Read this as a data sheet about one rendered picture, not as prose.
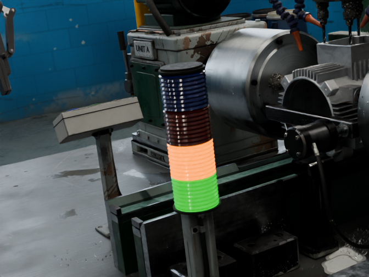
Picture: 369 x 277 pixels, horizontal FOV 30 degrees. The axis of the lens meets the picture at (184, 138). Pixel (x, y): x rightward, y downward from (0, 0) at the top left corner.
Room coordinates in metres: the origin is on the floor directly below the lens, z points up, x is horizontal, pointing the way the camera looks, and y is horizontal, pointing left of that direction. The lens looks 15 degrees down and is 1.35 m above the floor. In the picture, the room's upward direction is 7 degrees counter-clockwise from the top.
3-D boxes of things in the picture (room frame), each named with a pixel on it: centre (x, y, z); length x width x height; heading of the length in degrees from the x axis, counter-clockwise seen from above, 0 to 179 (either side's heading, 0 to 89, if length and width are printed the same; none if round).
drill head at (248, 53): (1.65, -0.19, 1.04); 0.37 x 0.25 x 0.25; 29
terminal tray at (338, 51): (1.40, -0.37, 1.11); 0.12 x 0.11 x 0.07; 119
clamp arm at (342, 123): (1.30, -0.24, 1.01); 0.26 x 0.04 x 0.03; 29
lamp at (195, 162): (0.86, -0.01, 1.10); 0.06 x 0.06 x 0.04
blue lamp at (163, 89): (0.86, -0.01, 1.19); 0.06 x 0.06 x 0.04
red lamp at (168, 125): (0.86, -0.01, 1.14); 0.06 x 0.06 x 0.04
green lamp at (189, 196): (0.86, -0.01, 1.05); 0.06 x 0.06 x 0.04
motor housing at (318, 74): (1.38, -0.33, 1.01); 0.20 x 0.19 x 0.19; 119
